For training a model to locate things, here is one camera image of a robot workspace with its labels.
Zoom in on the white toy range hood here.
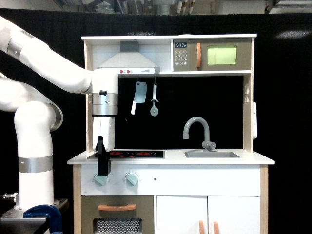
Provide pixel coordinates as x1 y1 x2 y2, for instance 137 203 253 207
98 41 160 75

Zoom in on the grey toy faucet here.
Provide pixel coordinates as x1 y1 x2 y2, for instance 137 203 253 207
182 117 216 151

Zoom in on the toy microwave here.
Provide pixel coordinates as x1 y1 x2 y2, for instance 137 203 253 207
172 38 252 72

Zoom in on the left mint stove knob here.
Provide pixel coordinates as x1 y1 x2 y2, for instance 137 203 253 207
94 175 108 186

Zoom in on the grey toy sink basin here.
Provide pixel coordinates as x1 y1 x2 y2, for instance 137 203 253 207
185 151 240 158

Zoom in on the black toy stovetop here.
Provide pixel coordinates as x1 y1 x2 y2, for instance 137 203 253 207
87 150 166 160

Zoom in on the right mint stove knob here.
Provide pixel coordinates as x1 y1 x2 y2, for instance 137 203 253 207
125 173 139 186

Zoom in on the white side-mounted holder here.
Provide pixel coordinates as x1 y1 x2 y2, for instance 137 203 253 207
253 102 258 139

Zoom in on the mint stove knob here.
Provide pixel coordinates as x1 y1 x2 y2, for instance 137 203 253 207
94 175 108 186
125 173 139 186

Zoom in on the white cabinet door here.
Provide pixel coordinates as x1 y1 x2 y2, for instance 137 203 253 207
208 196 260 234
156 195 208 234

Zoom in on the left white cabinet door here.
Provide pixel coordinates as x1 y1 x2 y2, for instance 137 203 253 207
156 195 208 234

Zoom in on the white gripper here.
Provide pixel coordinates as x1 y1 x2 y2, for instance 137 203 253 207
93 117 115 176

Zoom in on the toy cleaver knife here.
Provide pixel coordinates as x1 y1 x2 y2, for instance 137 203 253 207
131 81 147 115

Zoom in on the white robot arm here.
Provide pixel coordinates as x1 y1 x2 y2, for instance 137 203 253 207
0 18 118 210

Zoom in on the toy pizza cutter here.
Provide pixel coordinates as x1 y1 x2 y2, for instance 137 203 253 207
150 82 159 117

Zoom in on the right white cabinet door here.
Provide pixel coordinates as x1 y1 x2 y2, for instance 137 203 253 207
208 196 260 234

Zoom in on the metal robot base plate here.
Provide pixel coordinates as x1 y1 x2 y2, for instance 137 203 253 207
0 198 69 223

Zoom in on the toy oven door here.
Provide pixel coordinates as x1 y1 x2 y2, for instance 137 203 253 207
81 195 155 234

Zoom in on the blue C-clamp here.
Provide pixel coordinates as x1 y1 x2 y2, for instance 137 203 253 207
23 205 63 234

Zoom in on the wooden toy kitchen frame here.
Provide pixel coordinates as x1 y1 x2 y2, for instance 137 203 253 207
68 34 274 234

